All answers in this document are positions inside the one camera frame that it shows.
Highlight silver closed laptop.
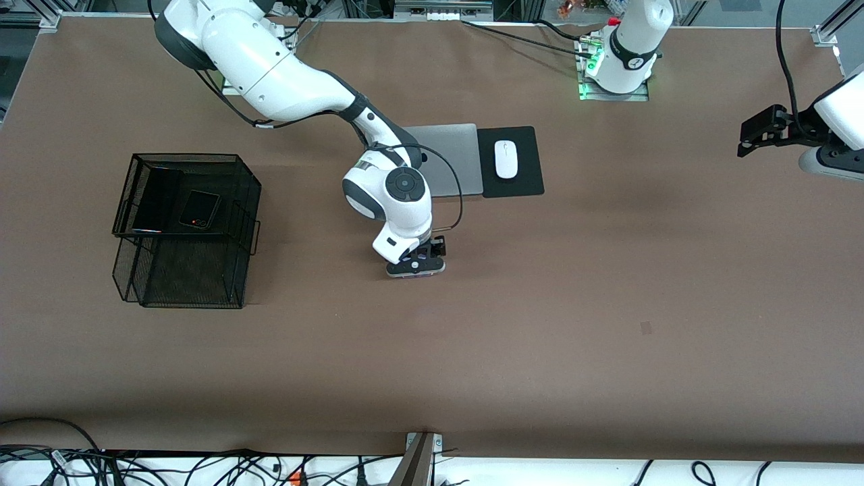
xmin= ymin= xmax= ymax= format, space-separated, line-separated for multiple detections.
xmin=402 ymin=124 xmax=485 ymax=198

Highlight metal table clamp bracket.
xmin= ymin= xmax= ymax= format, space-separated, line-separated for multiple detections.
xmin=389 ymin=432 xmax=444 ymax=486

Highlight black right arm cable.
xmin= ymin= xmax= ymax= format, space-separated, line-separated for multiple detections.
xmin=147 ymin=0 xmax=464 ymax=234

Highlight grey looping floor cable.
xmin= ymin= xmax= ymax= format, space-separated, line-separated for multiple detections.
xmin=0 ymin=416 xmax=102 ymax=453

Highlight black wire mesh tray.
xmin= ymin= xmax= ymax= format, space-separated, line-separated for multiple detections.
xmin=111 ymin=153 xmax=263 ymax=310

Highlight small black flip phone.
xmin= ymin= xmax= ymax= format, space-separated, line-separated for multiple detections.
xmin=178 ymin=190 xmax=221 ymax=230

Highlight aluminium frame profile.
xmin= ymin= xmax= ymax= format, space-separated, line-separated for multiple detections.
xmin=812 ymin=0 xmax=864 ymax=49
xmin=0 ymin=0 xmax=63 ymax=31

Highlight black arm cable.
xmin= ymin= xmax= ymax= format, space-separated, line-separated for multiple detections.
xmin=776 ymin=0 xmax=821 ymax=139
xmin=147 ymin=0 xmax=464 ymax=234

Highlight black mouse pad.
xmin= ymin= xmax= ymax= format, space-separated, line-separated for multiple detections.
xmin=477 ymin=126 xmax=545 ymax=199

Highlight tangled black floor cables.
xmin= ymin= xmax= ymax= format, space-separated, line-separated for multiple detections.
xmin=0 ymin=445 xmax=406 ymax=486

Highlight long black table cable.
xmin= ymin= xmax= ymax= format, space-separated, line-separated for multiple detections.
xmin=462 ymin=20 xmax=595 ymax=59

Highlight short black table cable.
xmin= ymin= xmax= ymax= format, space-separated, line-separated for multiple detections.
xmin=539 ymin=19 xmax=583 ymax=43

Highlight white computer mouse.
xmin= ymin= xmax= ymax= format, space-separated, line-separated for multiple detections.
xmin=494 ymin=140 xmax=518 ymax=180

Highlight tall black smartphone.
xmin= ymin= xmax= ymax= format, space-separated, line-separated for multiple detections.
xmin=130 ymin=167 xmax=184 ymax=235

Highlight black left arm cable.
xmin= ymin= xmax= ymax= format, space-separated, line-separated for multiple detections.
xmin=776 ymin=0 xmax=821 ymax=139

